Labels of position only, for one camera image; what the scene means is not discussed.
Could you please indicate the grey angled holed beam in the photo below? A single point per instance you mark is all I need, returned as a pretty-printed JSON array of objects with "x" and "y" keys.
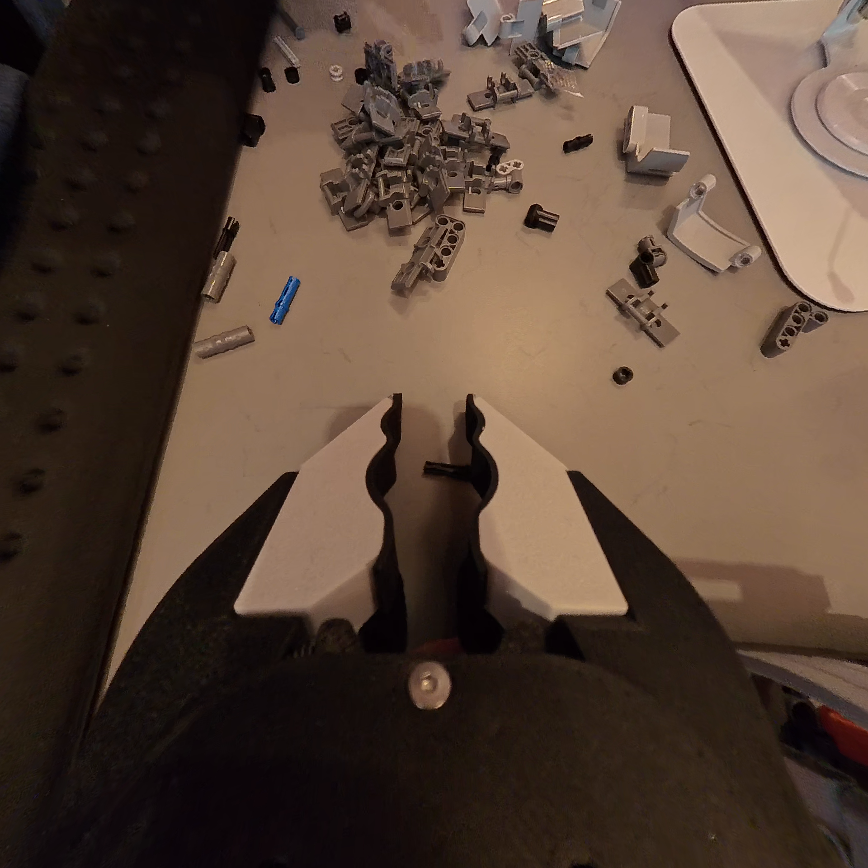
[{"x": 792, "y": 331}]

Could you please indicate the black and grey connector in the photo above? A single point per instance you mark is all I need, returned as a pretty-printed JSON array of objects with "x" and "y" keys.
[{"x": 645, "y": 268}]

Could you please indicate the grey plate with clips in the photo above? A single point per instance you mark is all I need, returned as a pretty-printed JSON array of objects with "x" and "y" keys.
[
  {"x": 487, "y": 100},
  {"x": 641, "y": 312}
]

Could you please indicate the grey tube with black axle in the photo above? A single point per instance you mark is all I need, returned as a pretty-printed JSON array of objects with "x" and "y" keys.
[{"x": 218, "y": 275}]

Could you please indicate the pile of grey clip plates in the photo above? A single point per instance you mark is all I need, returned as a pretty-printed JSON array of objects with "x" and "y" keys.
[{"x": 400, "y": 163}]

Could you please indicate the pale grey short rod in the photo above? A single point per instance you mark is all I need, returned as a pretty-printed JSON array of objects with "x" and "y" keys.
[{"x": 286, "y": 51}]

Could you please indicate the white rounded tray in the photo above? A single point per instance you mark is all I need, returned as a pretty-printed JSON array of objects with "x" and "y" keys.
[{"x": 746, "y": 135}]

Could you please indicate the grey tube connector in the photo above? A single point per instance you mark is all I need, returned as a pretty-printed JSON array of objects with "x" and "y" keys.
[{"x": 224, "y": 342}]

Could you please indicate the clear plastic bit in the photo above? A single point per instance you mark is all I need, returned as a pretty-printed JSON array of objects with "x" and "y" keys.
[{"x": 564, "y": 81}]

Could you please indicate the person's leg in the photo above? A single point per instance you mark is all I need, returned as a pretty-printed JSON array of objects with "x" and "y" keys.
[{"x": 10, "y": 102}]

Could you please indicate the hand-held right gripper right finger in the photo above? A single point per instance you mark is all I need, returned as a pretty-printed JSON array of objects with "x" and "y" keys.
[{"x": 542, "y": 542}]

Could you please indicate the pale curved panel with pins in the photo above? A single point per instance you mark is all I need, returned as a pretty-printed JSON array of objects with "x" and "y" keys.
[{"x": 705, "y": 234}]

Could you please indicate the black dimpled foam pad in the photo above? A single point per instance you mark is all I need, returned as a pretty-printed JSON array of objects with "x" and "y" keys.
[{"x": 102, "y": 271}]

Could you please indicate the grey perforated beam assembly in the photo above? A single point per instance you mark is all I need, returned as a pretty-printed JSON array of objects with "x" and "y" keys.
[{"x": 437, "y": 247}]

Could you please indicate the dark grey holed connector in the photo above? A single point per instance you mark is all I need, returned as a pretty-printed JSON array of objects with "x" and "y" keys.
[{"x": 532, "y": 66}]

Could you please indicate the black square connector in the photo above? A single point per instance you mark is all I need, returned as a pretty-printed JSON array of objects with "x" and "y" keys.
[
  {"x": 342, "y": 22},
  {"x": 252, "y": 130}
]

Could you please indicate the black round connector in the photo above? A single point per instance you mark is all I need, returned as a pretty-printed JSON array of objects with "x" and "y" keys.
[{"x": 541, "y": 217}]

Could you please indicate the heap of pale blue panels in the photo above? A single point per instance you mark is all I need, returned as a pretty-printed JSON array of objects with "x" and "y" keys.
[{"x": 563, "y": 37}]

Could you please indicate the blue plastic pin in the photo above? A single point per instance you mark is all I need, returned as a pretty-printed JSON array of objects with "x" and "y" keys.
[{"x": 285, "y": 300}]

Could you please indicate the pale grey angled panel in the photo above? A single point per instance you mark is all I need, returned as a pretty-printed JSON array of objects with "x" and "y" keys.
[{"x": 654, "y": 146}]

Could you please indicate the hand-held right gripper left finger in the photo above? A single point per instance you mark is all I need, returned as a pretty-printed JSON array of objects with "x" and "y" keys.
[{"x": 319, "y": 542}]

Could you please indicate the small black pin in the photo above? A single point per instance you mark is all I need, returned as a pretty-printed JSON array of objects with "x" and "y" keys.
[
  {"x": 578, "y": 143},
  {"x": 444, "y": 468}
]

